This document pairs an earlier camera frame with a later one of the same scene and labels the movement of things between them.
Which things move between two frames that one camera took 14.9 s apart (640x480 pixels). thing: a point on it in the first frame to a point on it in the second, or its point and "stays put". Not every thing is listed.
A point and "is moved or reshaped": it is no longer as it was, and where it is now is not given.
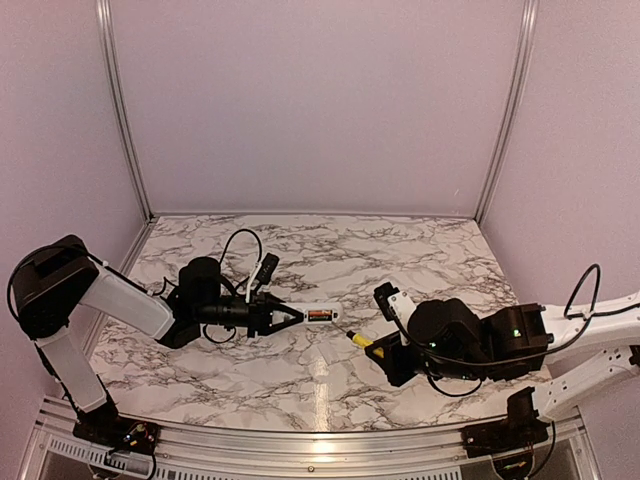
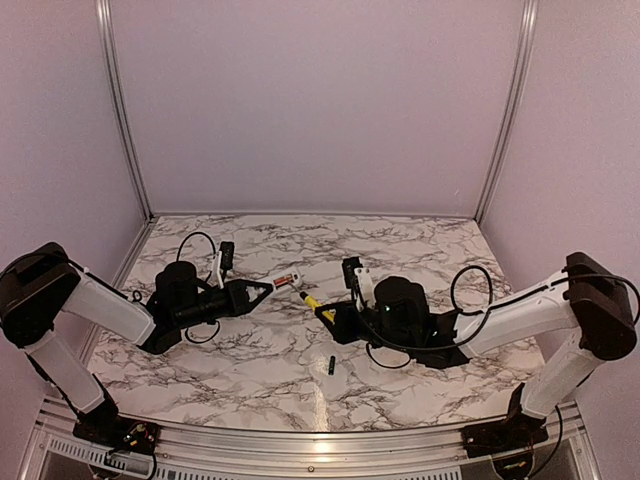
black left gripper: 264,303 to 239,300
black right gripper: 396,370 to 342,327
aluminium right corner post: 528,28 stays put
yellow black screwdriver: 357,338 is moved or reshaped
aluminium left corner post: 106,33 stays put
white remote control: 303,308 to 297,279
